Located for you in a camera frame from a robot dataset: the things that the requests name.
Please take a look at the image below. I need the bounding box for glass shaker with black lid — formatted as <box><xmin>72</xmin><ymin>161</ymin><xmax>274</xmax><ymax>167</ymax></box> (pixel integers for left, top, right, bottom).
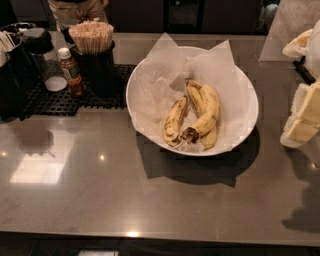
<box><xmin>22</xmin><ymin>27</ymin><xmax>67</xmax><ymax>92</ymax></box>

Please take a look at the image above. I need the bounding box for left spotted banana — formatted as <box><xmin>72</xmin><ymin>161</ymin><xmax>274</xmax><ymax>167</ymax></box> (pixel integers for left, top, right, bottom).
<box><xmin>163</xmin><ymin>96</ymin><xmax>187</xmax><ymax>147</ymax></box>

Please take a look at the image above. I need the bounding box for white bowl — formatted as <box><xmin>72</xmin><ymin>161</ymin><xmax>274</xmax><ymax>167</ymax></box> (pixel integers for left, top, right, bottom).
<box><xmin>125</xmin><ymin>45</ymin><xmax>260</xmax><ymax>157</ymax></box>

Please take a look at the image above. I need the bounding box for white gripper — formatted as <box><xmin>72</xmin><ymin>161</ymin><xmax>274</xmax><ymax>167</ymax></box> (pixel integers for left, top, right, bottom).
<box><xmin>280</xmin><ymin>20</ymin><xmax>320</xmax><ymax>148</ymax></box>

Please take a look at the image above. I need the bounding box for white paper liner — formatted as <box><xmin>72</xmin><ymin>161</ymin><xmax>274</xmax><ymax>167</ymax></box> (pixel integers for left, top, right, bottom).
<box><xmin>129</xmin><ymin>32</ymin><xmax>257</xmax><ymax>154</ymax></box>

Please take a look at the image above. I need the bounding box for black container at left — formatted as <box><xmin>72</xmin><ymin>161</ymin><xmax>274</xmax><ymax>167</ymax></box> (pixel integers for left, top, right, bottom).
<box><xmin>0</xmin><ymin>23</ymin><xmax>40</xmax><ymax>119</ymax></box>

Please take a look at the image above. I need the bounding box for black stand at right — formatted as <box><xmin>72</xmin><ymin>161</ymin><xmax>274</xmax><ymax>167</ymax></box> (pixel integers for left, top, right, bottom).
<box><xmin>293</xmin><ymin>56</ymin><xmax>316</xmax><ymax>85</ymax></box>

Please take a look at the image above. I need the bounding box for lower banana underneath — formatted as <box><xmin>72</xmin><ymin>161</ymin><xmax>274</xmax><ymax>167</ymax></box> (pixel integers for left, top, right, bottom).
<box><xmin>200</xmin><ymin>126</ymin><xmax>218</xmax><ymax>149</ymax></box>

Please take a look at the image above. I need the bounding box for person in beige clothes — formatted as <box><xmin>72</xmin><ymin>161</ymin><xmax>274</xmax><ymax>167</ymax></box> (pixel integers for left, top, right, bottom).
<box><xmin>47</xmin><ymin>0</ymin><xmax>109</xmax><ymax>31</ymax></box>

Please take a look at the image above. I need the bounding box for bundle of wooden chopsticks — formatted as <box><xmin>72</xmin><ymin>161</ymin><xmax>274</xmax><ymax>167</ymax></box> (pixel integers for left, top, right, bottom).
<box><xmin>69</xmin><ymin>21</ymin><xmax>114</xmax><ymax>55</ymax></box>

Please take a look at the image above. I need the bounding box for black chopstick holder cup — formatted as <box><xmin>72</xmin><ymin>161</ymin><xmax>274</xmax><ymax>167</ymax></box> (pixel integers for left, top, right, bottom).
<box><xmin>71</xmin><ymin>43</ymin><xmax>119</xmax><ymax>98</ymax></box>

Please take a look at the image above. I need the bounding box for black grid mat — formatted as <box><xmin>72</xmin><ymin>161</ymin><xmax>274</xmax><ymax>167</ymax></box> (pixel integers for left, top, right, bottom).
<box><xmin>19</xmin><ymin>64</ymin><xmax>135</xmax><ymax>120</ymax></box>

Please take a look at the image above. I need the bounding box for small brown sauce bottle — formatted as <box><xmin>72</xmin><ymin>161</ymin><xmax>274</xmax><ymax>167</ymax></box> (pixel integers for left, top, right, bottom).
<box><xmin>58</xmin><ymin>47</ymin><xmax>86</xmax><ymax>97</ymax></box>

